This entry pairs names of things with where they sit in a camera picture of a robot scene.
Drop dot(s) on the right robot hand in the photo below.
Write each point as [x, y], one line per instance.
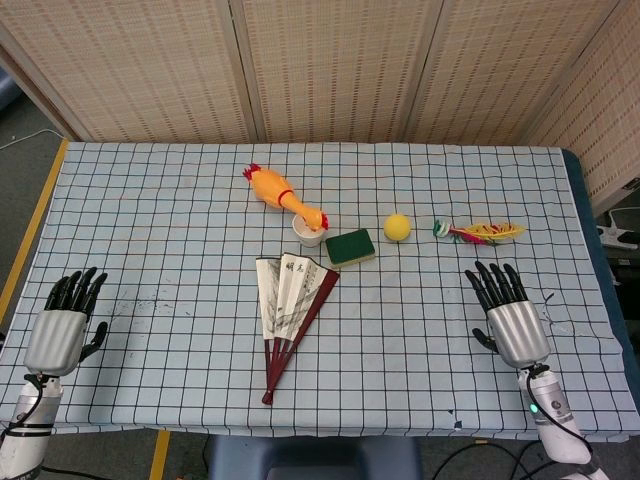
[520, 332]

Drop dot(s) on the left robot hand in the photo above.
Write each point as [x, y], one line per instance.
[52, 340]

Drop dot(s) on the paper folding fan red ribs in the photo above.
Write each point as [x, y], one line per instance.
[290, 312]

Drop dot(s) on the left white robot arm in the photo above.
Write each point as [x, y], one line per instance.
[25, 425]

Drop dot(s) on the colourful feather toy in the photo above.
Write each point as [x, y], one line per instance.
[490, 232]

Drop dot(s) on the blue checked tablecloth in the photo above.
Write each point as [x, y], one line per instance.
[400, 325]

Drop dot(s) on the white black floor device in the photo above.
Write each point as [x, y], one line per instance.
[620, 232]

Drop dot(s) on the yellow foam ball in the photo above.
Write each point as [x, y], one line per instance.
[397, 227]

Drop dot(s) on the green yellow sponge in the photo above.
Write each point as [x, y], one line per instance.
[350, 246]

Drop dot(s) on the small white cup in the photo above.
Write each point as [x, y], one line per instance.
[306, 235]

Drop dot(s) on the dark blue chair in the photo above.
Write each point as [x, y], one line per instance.
[315, 460]

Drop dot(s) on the yellow rubber chicken toy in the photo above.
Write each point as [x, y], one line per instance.
[285, 197]

